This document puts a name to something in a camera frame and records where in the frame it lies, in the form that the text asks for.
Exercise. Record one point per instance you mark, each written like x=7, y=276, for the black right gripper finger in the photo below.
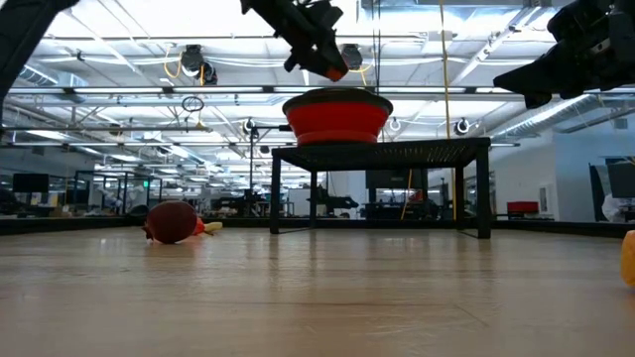
x=541, y=85
x=536, y=69

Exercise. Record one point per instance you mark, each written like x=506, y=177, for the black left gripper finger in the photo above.
x=333, y=52
x=315, y=63

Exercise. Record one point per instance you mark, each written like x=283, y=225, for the orange tangerine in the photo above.
x=337, y=75

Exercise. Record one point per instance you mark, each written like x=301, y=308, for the red collapsible colander grey rim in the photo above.
x=337, y=119

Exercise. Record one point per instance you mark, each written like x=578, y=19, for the dark red plum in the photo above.
x=171, y=221

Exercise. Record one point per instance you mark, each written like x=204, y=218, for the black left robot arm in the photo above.
x=258, y=5

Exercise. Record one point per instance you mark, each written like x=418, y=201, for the black perforated metal stand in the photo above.
x=377, y=151

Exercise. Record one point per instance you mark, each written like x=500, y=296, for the red storage bin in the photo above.
x=522, y=206

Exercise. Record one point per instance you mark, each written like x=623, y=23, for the black computer monitor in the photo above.
x=622, y=181
x=31, y=183

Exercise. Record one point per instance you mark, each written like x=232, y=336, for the black wide screen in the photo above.
x=397, y=179

